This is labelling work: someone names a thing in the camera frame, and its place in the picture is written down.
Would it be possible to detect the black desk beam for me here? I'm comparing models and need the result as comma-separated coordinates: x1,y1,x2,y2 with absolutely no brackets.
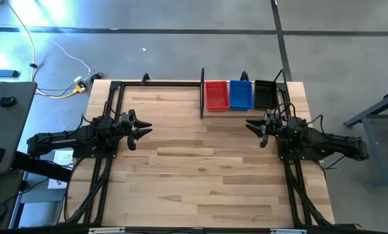
11,151,73,183

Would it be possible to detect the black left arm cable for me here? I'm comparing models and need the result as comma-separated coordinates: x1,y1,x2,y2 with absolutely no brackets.
81,100,117,125

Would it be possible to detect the white box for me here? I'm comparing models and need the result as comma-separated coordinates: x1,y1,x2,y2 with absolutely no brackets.
46,149,75,190

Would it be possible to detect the yellow floor cable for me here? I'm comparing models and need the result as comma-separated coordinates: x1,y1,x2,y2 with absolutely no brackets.
5,0,86,99

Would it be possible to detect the blue plastic basket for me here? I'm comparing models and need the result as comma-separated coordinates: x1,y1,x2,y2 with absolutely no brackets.
229,79,255,112

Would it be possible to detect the white bracket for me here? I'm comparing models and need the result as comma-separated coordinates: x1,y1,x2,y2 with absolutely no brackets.
270,228,307,234
88,227,127,234

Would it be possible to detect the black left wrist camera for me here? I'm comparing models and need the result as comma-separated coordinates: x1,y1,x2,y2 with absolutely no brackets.
120,110,136,123

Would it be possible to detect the white floor cable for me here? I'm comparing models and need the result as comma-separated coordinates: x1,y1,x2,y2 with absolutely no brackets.
50,38,92,81

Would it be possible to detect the black aluminium rig frame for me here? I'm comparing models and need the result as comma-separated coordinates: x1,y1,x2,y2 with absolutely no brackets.
58,70,357,234

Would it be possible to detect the black plastic basket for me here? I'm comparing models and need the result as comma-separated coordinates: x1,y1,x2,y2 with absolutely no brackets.
253,79,279,111

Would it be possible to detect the black metal shelf frame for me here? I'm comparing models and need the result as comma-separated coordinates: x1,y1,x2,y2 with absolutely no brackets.
200,67,206,120

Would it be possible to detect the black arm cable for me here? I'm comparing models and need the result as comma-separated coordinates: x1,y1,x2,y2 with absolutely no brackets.
272,101,323,126
81,100,117,125

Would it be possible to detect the grey metal cart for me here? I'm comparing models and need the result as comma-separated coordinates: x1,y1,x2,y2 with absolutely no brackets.
343,88,388,190

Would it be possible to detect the red plastic basket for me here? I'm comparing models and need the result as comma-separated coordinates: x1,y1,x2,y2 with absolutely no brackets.
205,81,231,112

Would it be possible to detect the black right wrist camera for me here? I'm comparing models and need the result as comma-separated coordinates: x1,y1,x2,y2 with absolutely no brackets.
266,114,282,127

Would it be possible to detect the black flat bar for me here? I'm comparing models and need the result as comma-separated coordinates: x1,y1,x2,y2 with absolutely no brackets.
0,69,21,79

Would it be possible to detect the white power strip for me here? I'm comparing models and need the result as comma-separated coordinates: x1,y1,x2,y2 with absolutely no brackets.
73,75,88,94

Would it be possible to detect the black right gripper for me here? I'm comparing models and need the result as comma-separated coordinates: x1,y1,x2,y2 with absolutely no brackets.
245,115,284,149

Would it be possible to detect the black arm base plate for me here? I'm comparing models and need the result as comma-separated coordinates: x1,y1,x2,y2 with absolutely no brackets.
277,142,325,163
72,142,120,160

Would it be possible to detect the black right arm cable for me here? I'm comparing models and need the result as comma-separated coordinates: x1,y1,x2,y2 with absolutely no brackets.
272,101,323,126

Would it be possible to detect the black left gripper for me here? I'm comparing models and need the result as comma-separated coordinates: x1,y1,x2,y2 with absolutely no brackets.
115,109,153,151

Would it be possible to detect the black computer mouse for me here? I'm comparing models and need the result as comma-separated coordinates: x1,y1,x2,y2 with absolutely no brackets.
0,96,17,108

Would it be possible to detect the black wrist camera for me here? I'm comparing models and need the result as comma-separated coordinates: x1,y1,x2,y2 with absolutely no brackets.
266,114,282,127
120,110,136,123

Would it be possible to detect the grey desk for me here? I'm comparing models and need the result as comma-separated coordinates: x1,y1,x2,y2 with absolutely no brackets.
0,81,38,177

